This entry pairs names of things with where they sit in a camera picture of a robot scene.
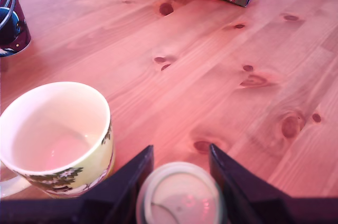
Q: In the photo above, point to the white coffee capsule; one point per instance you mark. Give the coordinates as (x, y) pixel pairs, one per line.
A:
(182, 195)

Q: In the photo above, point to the green cartoon print mug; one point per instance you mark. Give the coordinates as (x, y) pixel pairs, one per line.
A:
(52, 129)

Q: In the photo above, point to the dark purple print mug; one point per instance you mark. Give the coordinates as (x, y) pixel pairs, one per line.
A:
(13, 23)

